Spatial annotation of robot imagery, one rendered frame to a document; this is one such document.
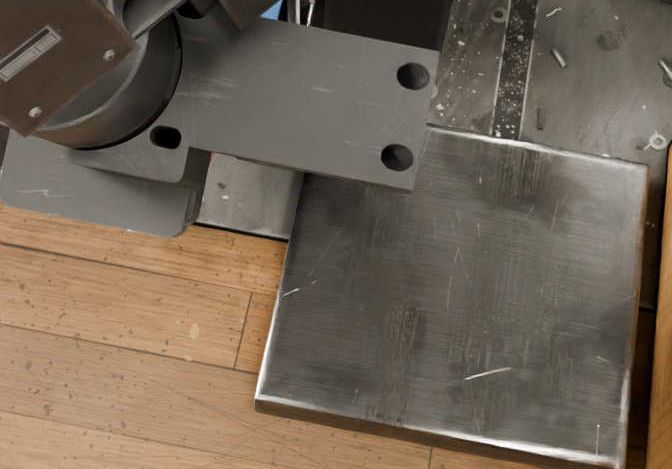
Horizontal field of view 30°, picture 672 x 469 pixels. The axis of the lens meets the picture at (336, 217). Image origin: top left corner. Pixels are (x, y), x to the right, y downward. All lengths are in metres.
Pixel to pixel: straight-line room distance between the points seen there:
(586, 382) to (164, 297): 0.20
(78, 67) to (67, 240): 0.34
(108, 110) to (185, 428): 0.28
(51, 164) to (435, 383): 0.22
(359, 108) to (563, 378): 0.25
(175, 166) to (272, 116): 0.03
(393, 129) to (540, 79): 0.31
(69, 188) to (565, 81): 0.33
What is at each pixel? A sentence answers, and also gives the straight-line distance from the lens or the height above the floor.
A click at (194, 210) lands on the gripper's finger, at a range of 0.44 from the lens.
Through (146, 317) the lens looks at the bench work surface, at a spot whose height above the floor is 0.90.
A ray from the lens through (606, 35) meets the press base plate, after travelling 0.71.
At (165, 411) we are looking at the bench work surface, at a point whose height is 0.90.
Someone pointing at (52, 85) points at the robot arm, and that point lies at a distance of 0.30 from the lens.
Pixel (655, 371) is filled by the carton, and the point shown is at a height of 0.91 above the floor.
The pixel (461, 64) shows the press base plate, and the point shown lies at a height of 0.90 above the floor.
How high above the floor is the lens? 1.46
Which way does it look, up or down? 64 degrees down
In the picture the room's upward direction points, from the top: 8 degrees clockwise
